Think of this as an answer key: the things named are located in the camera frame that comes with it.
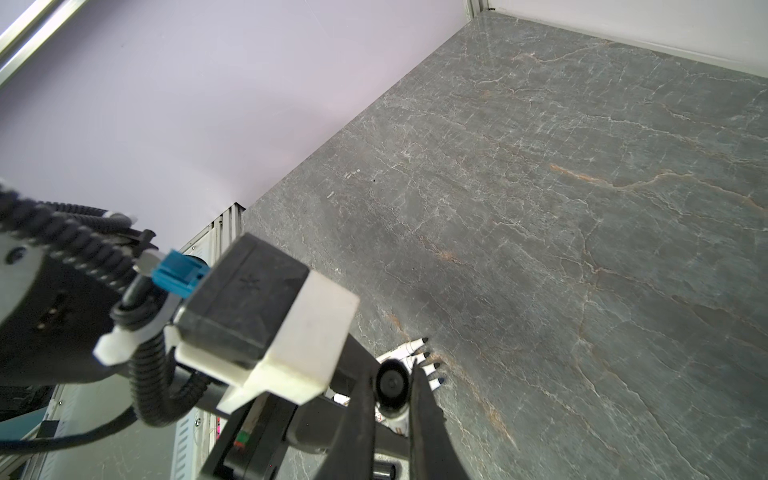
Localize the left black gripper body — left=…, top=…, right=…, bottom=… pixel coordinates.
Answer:
left=197, top=335, right=409, bottom=479

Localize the white marker pen blue tip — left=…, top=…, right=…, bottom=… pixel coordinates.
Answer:
left=428, top=378, right=446, bottom=391

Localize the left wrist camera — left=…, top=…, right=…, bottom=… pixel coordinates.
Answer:
left=93, top=234, right=360, bottom=426

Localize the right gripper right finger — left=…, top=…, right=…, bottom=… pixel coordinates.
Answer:
left=409, top=367, right=469, bottom=480

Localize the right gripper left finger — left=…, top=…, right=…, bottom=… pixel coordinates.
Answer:
left=315, top=376, right=376, bottom=480

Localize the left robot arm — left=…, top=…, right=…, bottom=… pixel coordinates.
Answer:
left=1, top=187, right=410, bottom=479

